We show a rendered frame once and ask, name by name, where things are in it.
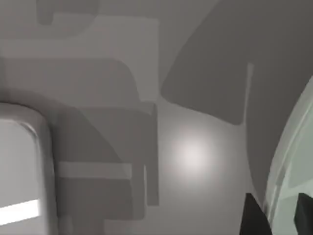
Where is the pale grey rounded box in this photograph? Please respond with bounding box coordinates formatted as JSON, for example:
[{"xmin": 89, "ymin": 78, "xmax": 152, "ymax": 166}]
[{"xmin": 0, "ymin": 101, "xmax": 59, "ymax": 235}]

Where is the pale greenish white container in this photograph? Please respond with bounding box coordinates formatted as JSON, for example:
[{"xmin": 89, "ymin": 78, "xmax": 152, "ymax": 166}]
[{"xmin": 265, "ymin": 75, "xmax": 313, "ymax": 235}]

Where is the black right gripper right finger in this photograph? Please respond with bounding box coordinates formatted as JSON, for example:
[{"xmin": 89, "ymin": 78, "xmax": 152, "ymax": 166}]
[{"xmin": 294, "ymin": 192, "xmax": 313, "ymax": 235}]

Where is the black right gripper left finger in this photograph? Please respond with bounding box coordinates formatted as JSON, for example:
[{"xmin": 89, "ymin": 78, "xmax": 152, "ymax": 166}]
[{"xmin": 241, "ymin": 192, "xmax": 273, "ymax": 235}]

